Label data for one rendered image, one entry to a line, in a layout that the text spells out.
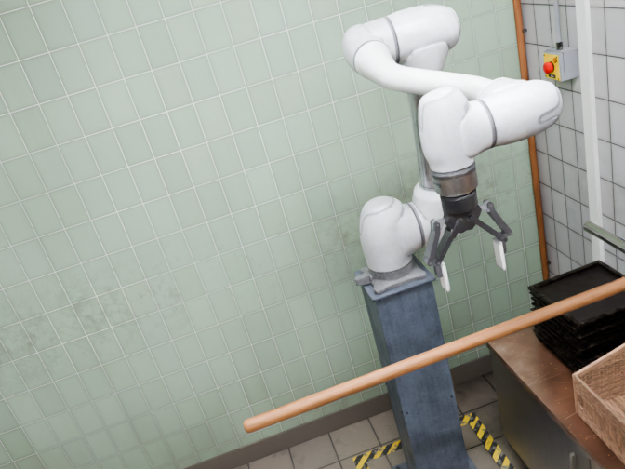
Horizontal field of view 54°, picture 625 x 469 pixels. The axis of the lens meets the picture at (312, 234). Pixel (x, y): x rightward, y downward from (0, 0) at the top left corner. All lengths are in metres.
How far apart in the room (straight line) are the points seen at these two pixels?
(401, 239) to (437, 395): 0.63
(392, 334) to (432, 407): 0.36
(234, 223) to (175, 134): 0.42
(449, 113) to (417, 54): 0.55
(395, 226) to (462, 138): 0.77
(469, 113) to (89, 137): 1.49
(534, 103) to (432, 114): 0.20
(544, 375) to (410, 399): 0.46
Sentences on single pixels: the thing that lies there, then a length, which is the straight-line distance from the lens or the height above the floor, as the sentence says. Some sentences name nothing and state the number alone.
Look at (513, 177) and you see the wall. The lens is 2.79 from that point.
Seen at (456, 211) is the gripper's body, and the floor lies 1.50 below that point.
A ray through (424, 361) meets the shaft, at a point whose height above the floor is 1.19.
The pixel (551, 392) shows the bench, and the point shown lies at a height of 0.58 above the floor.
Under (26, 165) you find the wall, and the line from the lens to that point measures 2.41.
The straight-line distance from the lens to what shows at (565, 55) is 2.36.
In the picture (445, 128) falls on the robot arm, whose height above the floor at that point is 1.68.
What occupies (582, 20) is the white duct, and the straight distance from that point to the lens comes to 2.30.
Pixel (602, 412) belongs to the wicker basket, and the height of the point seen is 0.69.
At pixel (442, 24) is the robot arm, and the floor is 1.78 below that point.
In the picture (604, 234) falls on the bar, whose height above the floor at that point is 1.17.
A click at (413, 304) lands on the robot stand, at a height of 0.93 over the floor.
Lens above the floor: 2.05
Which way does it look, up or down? 25 degrees down
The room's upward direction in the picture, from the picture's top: 16 degrees counter-clockwise
